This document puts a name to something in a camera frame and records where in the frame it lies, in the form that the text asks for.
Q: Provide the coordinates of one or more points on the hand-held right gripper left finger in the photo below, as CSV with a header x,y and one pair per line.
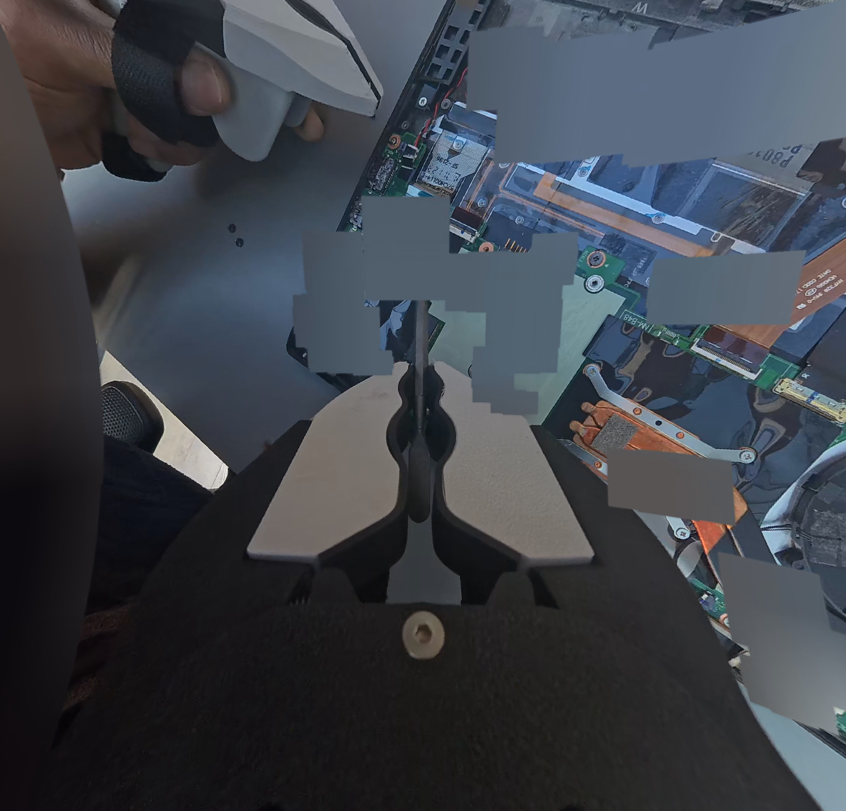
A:
x,y
330,480

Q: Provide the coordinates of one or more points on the black mesh office chair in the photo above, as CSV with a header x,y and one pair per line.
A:
x,y
129,414

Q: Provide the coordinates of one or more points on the pale green memory module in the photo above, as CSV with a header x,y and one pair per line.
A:
x,y
453,345
591,335

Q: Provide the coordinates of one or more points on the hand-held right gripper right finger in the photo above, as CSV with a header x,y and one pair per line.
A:
x,y
509,480

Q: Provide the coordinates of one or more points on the person's left hand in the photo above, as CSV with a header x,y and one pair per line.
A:
x,y
59,77

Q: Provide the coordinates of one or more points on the person's black clothing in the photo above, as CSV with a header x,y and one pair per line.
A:
x,y
145,513

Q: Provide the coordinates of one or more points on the copper laptop heat sink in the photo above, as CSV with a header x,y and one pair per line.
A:
x,y
618,431

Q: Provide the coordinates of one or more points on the black laptop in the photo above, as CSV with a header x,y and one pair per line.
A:
x,y
727,203

